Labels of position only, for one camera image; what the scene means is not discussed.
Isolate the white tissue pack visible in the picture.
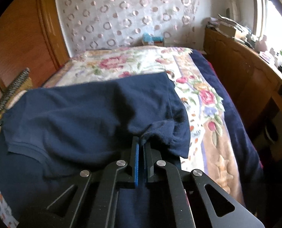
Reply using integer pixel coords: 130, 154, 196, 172
260, 51, 274, 63

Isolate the window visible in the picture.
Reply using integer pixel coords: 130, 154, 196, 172
251, 0, 282, 60

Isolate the blue tissue box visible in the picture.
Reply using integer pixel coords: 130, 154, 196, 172
142, 33, 165, 46

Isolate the floral blanket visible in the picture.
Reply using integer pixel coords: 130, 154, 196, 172
42, 46, 246, 207

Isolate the navy blanket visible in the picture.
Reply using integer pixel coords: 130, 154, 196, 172
191, 49, 265, 207

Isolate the wooden slatted wardrobe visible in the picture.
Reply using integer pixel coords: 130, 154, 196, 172
0, 0, 71, 114

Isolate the navy printed t-shirt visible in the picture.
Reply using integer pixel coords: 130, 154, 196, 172
0, 72, 191, 228

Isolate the dark bin under cabinet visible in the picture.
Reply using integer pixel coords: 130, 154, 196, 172
265, 121, 281, 145

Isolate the pile of papers and boxes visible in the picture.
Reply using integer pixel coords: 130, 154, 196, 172
206, 14, 251, 40

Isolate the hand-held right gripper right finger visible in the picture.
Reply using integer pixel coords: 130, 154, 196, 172
143, 142, 266, 228

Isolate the pink bottle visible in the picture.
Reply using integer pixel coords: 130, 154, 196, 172
257, 35, 268, 51

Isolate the wooden side cabinet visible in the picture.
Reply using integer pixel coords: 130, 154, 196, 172
204, 26, 282, 162

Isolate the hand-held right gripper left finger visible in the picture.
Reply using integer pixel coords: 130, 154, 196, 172
40, 135, 141, 228

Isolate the dark circle-patterned pillow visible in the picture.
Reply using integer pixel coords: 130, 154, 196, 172
0, 68, 30, 133

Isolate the circle-patterned sheer wall curtain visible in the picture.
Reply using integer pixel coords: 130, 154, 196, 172
54, 0, 201, 53

